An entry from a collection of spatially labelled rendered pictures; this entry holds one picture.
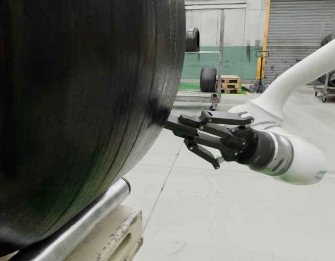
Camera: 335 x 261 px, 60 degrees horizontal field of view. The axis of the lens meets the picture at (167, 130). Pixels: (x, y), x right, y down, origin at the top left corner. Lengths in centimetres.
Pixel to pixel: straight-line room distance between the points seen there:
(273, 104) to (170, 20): 48
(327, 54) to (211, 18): 1096
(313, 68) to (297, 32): 1111
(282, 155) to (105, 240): 37
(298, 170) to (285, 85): 22
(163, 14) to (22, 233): 25
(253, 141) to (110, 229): 31
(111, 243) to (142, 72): 29
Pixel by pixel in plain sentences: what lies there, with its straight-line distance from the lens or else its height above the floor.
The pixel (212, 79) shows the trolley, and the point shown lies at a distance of 579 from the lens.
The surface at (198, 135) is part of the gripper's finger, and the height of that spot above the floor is 100.
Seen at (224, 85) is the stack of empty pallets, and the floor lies 22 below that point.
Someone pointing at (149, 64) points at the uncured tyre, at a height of 113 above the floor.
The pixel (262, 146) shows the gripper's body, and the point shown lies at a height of 97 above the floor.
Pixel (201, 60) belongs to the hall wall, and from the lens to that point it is 1153.
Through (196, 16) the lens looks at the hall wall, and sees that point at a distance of 1170.
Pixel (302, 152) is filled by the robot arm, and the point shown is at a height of 94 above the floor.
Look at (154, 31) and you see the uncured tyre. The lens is 29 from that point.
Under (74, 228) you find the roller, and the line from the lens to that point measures 43.
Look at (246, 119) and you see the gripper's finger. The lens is 53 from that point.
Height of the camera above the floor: 114
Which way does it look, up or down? 15 degrees down
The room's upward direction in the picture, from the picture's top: straight up
